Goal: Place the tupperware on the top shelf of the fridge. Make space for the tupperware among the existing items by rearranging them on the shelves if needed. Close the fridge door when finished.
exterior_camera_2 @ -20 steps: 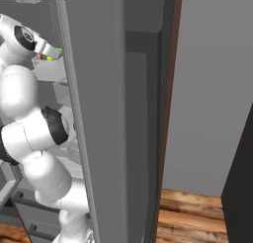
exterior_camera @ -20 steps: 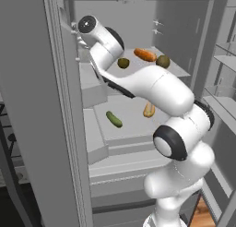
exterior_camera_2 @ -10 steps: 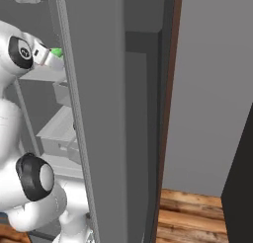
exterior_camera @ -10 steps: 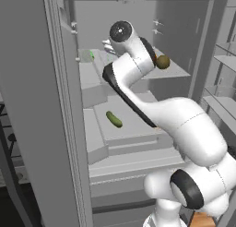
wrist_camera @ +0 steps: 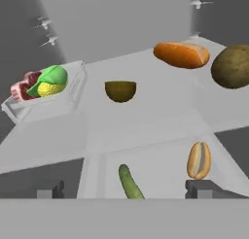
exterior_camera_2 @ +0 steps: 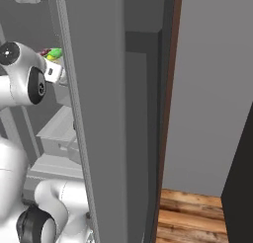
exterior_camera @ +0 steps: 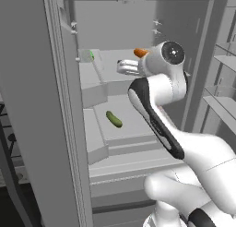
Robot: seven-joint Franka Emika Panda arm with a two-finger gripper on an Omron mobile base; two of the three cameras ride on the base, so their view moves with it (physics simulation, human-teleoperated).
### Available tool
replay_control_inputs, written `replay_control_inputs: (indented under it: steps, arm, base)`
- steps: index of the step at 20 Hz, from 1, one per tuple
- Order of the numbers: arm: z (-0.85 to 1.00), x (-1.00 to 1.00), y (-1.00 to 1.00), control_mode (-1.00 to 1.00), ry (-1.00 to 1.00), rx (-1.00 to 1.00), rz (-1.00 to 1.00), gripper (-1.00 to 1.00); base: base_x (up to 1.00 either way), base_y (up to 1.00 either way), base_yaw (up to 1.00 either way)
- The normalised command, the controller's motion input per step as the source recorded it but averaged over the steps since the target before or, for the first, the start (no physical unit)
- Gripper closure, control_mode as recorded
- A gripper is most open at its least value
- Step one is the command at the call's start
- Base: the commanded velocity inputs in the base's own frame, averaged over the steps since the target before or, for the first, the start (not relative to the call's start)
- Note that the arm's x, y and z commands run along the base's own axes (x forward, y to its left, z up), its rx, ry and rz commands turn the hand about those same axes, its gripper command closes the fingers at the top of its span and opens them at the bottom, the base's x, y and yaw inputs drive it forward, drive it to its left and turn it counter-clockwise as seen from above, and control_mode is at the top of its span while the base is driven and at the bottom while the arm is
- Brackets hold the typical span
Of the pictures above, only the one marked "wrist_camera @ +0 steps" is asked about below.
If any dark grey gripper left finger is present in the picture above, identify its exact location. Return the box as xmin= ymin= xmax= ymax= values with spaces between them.
xmin=7 ymin=180 xmax=65 ymax=199

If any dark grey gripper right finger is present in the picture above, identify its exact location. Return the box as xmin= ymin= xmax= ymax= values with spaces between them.
xmin=185 ymin=179 xmax=246 ymax=199

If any clear tupperware container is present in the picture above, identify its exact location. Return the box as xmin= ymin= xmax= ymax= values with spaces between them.
xmin=0 ymin=59 xmax=88 ymax=124

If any white fridge shelf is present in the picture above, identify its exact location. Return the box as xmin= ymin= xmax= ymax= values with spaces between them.
xmin=0 ymin=35 xmax=249 ymax=175

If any white shelf peg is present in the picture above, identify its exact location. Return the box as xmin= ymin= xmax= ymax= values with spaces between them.
xmin=190 ymin=0 xmax=214 ymax=10
xmin=33 ymin=17 xmax=53 ymax=31
xmin=40 ymin=34 xmax=59 ymax=49

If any hot dog bun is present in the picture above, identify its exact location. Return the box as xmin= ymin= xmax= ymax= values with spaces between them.
xmin=186 ymin=141 xmax=212 ymax=181

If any green cucumber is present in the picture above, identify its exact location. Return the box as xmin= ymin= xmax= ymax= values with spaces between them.
xmin=118 ymin=163 xmax=146 ymax=200

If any raw red steak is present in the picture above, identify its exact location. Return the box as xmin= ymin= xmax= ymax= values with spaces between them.
xmin=10 ymin=71 xmax=44 ymax=103

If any corn cob with green husk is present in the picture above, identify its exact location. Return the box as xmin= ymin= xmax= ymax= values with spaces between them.
xmin=26 ymin=64 xmax=69 ymax=98

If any olive green half fruit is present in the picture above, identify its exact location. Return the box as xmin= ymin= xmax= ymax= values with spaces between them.
xmin=104 ymin=81 xmax=137 ymax=104

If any brown potato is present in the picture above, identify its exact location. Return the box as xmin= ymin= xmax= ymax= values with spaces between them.
xmin=210 ymin=44 xmax=249 ymax=89

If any orange bread loaf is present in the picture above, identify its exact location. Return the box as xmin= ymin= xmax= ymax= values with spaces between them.
xmin=153 ymin=42 xmax=211 ymax=70

